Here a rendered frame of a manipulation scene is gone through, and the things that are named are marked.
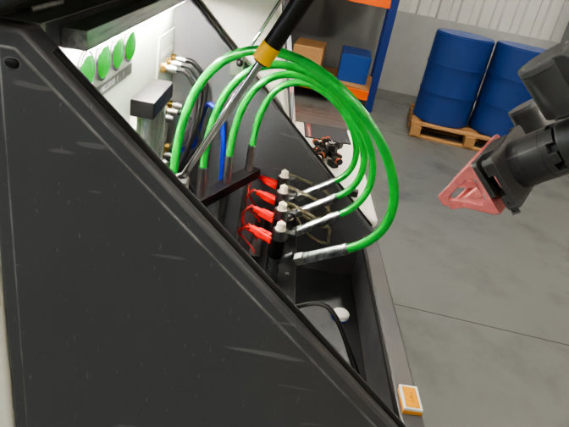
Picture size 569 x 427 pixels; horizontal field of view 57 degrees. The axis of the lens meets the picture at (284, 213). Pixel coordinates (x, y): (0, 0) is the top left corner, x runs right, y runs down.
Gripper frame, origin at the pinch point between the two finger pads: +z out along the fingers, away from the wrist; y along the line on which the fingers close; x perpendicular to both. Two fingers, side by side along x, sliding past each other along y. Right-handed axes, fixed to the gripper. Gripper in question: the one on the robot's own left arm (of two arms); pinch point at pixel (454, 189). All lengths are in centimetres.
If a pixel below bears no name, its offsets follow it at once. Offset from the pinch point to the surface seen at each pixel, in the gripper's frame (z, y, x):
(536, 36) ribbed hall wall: 214, -660, 47
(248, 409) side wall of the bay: 23.5, 29.2, 8.9
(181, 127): 33.4, 5.8, -28.0
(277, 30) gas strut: -5.3, 19.2, -25.7
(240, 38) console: 44, -28, -41
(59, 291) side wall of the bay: 25.3, 38.8, -16.8
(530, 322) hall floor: 114, -173, 134
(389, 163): 7.5, -1.5, -6.3
